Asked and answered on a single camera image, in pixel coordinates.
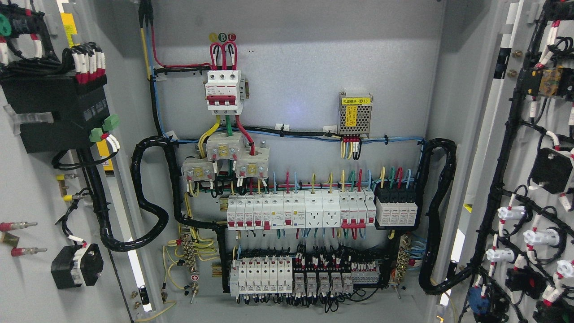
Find current transformer right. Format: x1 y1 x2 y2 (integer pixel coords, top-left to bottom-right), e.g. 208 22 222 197
235 148 270 179

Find white main circuit breaker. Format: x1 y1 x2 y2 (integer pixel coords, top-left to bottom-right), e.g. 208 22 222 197
205 70 246 116

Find black rotary selector switch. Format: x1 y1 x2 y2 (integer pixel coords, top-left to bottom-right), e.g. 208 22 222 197
51 244 103 289

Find current transformer top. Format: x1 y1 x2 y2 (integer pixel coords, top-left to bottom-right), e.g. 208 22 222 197
205 132 245 161

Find metal mesh power supply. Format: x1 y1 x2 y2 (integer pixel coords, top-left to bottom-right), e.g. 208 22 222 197
338 92 373 136

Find brass ground terminal bar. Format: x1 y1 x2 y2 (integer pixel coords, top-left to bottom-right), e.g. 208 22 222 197
180 233 199 274

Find current transformer left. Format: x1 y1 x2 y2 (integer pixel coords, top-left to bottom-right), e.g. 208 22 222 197
181 157 217 182

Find lower row relays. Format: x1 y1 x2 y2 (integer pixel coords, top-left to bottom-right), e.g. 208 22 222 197
292 244 381 302

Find black left cable conduit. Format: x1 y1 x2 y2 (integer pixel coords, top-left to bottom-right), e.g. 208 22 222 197
100 136 229 292

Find upper row circuit breakers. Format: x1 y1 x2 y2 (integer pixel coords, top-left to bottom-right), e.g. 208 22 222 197
227 188 376 230

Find black digital power meter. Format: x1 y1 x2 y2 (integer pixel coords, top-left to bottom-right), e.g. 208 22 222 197
1 73 119 153

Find current transformer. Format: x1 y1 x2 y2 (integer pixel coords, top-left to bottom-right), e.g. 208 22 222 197
235 148 270 179
181 157 217 182
205 132 245 161

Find black white surge protector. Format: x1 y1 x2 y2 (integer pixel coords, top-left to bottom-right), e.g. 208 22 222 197
375 184 420 230

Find lower row white breakers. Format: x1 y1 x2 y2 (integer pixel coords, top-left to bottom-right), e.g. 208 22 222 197
229 255 295 298

